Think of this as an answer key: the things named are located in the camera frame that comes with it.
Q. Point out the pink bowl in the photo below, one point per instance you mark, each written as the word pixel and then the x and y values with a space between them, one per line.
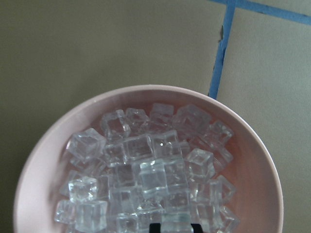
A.
pixel 258 202

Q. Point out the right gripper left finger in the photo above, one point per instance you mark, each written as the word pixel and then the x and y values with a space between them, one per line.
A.
pixel 155 228

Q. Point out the pile of clear ice cubes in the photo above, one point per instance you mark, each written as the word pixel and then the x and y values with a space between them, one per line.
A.
pixel 140 168

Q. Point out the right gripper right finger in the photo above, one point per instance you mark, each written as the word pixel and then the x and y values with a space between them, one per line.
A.
pixel 196 228

